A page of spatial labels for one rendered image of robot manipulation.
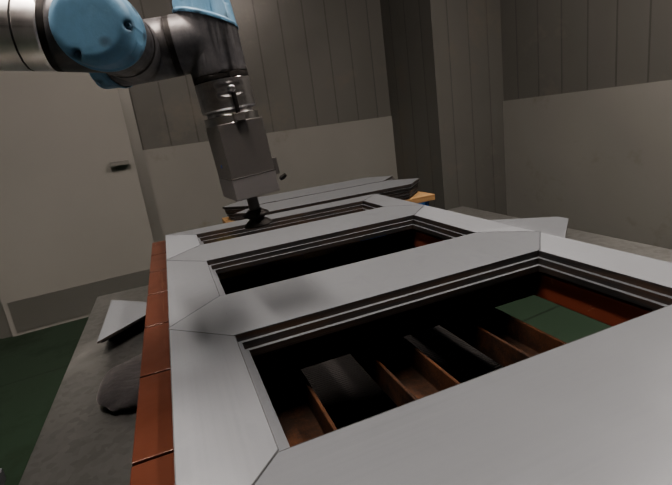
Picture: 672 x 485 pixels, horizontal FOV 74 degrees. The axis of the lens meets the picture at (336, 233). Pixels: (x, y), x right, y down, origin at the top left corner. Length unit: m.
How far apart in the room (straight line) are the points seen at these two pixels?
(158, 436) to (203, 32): 0.48
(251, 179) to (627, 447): 0.50
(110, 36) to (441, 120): 3.36
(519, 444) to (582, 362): 0.15
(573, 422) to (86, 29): 0.56
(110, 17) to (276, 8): 3.45
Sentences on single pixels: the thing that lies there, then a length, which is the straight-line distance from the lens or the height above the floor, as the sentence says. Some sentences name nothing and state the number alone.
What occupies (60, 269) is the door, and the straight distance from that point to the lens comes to 3.63.
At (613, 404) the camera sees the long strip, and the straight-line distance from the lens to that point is 0.50.
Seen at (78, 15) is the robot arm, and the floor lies 1.25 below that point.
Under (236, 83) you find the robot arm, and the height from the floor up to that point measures 1.19.
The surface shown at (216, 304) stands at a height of 0.85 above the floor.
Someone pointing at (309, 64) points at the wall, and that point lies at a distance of 3.93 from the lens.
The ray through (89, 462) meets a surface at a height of 0.68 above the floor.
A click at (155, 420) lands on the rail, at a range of 0.59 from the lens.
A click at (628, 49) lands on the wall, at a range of 3.57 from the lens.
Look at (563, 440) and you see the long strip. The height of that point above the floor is 0.85.
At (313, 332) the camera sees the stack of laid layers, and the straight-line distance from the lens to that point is 0.69.
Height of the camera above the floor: 1.13
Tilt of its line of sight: 14 degrees down
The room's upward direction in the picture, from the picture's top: 8 degrees counter-clockwise
